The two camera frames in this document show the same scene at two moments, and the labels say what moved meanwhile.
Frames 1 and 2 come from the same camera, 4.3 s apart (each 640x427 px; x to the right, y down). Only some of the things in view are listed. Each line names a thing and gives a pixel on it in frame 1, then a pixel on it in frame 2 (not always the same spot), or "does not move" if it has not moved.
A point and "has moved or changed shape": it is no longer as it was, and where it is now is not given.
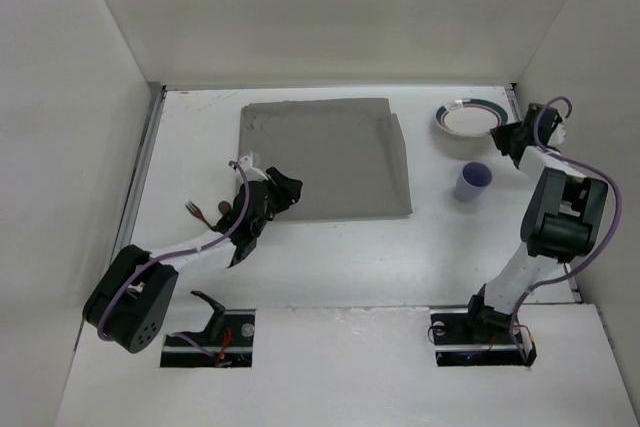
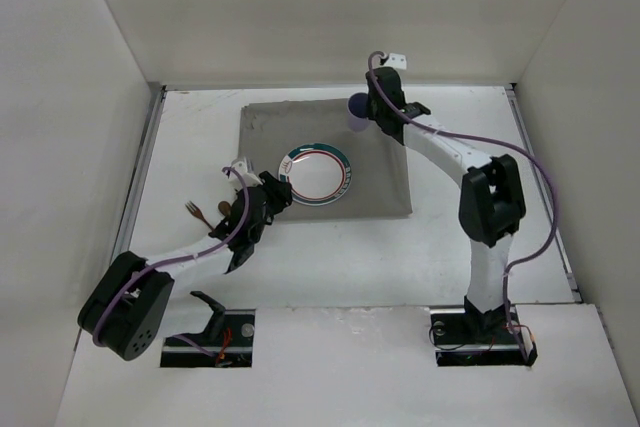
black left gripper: (279, 189) does not move
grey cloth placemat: (348, 153) does not move
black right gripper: (513, 136) to (376, 103)
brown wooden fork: (196, 212) does not move
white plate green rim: (469, 117) to (319, 174)
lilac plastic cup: (474, 178) has moved or changed shape
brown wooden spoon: (224, 207) does not move
